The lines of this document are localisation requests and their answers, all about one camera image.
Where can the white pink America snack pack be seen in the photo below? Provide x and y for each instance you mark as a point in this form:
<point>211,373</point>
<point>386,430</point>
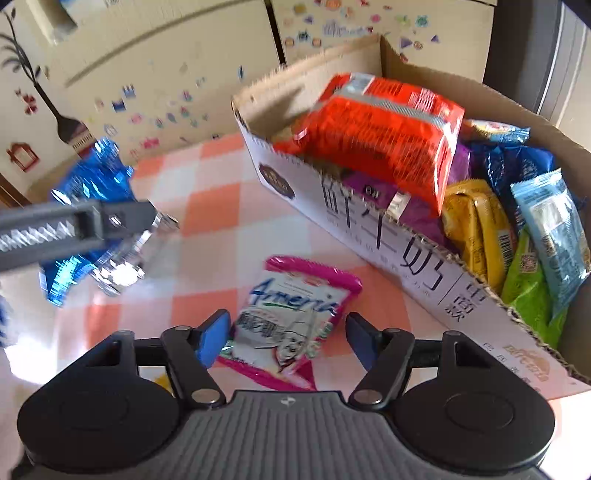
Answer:
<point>287,316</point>

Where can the silver foil snack pack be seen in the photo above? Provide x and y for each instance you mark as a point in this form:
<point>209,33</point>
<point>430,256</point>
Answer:
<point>123,265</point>

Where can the purple snack pack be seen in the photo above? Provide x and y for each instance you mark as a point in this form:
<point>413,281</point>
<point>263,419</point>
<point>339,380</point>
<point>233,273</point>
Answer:
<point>410,211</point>

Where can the croissant snack pack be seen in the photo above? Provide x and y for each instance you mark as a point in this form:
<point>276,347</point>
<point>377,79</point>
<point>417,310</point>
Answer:
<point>303,138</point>

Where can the red gift box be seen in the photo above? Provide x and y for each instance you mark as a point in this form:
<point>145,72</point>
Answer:
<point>82,140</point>

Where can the yellow snack pack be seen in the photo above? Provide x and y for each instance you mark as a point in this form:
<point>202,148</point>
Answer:
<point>477,225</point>
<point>164,382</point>

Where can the orange white checkered tablecloth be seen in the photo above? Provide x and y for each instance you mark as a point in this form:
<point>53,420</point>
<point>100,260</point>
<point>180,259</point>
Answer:
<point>229,224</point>

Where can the beige cabinet with stickers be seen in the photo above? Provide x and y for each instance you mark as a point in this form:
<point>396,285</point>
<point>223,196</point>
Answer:
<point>156,75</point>

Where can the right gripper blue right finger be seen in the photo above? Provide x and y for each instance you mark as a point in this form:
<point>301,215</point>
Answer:
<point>364,339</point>

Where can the white blue America snack pack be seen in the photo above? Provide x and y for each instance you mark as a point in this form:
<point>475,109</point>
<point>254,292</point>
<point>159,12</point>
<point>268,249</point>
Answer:
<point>474,130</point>

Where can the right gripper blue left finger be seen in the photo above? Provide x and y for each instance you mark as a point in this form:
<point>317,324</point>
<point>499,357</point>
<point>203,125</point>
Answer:
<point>212,335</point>

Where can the green snack pack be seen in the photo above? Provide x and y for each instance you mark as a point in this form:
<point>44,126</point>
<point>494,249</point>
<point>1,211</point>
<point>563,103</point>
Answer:
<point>527,292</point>

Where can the light blue snack pack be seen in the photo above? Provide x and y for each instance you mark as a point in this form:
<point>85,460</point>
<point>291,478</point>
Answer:
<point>555,227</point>

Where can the red snack pack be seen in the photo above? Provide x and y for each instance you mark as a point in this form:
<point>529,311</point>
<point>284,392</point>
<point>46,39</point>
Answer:
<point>395,132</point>

